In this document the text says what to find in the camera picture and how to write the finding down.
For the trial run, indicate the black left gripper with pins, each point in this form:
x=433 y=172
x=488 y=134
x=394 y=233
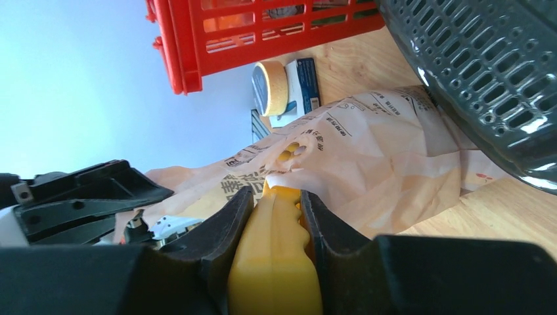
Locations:
x=72 y=208

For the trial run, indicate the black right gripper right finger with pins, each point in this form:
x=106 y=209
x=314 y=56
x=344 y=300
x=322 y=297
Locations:
x=346 y=261

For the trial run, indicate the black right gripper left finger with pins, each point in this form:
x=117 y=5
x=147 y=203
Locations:
x=208 y=253

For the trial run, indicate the yellow plastic scoop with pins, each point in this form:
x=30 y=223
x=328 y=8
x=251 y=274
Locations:
x=271 y=272

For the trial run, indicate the pink cat litter bag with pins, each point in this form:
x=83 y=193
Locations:
x=382 y=161

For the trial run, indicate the blue white box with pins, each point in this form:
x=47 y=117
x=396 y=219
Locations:
x=303 y=92

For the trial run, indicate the dark grey litter tray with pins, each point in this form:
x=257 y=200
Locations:
x=491 y=66

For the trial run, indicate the masking tape roll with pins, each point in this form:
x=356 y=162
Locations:
x=270 y=88

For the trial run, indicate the red plastic shopping basket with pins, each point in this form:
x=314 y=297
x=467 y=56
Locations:
x=200 y=38

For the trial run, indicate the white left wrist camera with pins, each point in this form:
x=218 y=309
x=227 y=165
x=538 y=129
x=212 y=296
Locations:
x=170 y=228

